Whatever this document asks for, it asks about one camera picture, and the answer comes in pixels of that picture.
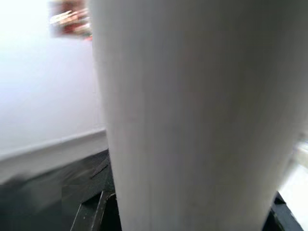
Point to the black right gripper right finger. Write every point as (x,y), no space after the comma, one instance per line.
(281,221)

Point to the black tablecloth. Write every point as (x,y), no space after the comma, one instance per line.
(36,204)

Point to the white plastic table leg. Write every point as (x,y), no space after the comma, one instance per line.
(192,108)

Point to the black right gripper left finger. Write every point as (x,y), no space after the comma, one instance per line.
(96,216)

